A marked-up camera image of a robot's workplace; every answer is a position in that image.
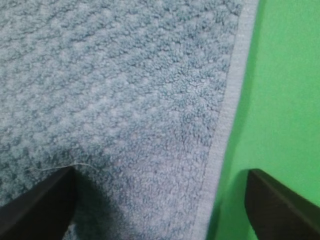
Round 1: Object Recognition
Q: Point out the blue waffle-weave towel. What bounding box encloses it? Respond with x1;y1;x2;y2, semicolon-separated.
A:
0;0;259;240

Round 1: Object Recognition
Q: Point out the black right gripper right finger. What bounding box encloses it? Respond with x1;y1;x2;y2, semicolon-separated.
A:
244;169;320;240

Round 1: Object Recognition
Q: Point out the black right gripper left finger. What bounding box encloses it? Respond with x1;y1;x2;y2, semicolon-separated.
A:
0;167;77;240

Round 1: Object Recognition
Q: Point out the green table cloth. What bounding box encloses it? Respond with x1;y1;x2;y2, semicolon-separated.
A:
207;0;320;240

